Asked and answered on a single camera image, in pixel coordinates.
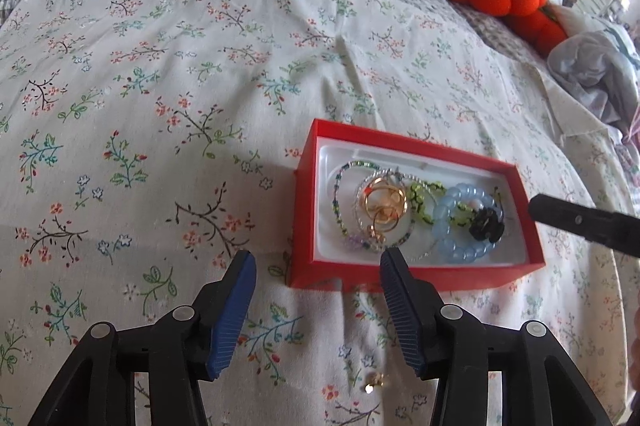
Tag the small gold stud earring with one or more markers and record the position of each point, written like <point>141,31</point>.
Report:
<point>374,381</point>

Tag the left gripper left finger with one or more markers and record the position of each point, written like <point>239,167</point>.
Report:
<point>190,345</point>

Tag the gold ring cluster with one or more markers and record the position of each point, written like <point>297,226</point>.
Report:
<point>384,201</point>

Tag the red Ace box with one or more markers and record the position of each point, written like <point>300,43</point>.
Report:
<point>467,225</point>

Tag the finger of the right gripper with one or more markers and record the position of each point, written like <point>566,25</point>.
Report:
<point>619,232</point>

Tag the grey crumpled cloth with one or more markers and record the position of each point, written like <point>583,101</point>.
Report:
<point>602,76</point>

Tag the floral bed quilt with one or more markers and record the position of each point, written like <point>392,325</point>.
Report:
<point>143,142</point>

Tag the orange pumpkin plush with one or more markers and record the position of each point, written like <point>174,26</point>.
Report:
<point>528,19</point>

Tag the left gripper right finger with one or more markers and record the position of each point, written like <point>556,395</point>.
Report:
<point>443,342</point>

